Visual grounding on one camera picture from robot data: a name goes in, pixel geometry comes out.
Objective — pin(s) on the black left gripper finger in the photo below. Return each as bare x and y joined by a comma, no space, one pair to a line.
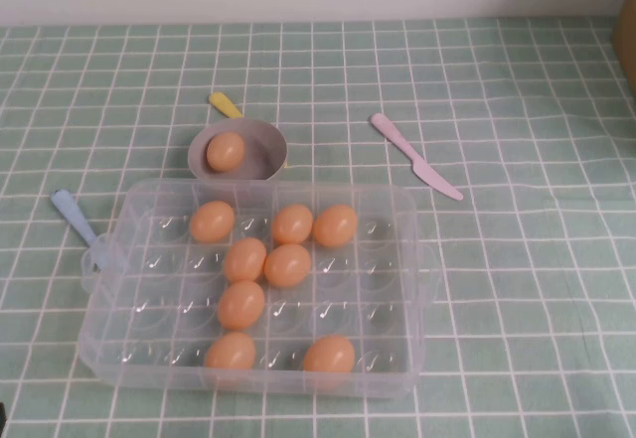
2,412

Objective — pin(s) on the brown egg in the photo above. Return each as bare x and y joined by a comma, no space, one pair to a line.
287,265
241,305
329,354
335,226
211,221
225,151
244,259
292,224
230,352

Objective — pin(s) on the clear plastic egg box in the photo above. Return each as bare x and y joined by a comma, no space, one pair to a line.
149,269

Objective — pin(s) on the brown cardboard box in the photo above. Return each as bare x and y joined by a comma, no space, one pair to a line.
625,36

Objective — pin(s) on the blue plastic fork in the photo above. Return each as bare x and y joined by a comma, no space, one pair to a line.
72,214

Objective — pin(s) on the grey bowl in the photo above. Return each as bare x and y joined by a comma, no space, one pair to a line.
263,155

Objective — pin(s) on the pink plastic knife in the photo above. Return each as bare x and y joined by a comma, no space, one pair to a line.
407,152

